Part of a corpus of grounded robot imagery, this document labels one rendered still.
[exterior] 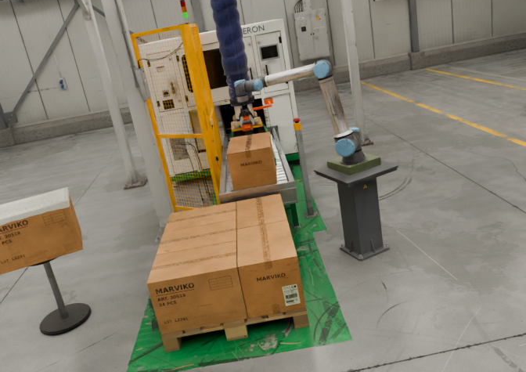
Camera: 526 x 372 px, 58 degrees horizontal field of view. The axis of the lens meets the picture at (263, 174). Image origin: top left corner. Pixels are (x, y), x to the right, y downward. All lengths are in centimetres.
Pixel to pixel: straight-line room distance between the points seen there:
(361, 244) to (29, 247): 256
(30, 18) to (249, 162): 1005
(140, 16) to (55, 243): 969
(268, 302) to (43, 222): 173
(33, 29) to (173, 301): 1099
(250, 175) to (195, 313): 148
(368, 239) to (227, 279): 142
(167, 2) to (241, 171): 904
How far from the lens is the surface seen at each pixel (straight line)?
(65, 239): 387
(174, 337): 348
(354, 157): 389
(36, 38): 1360
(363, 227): 407
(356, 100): 717
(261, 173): 431
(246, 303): 331
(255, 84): 382
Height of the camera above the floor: 204
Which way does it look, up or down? 18 degrees down
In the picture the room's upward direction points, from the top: 10 degrees counter-clockwise
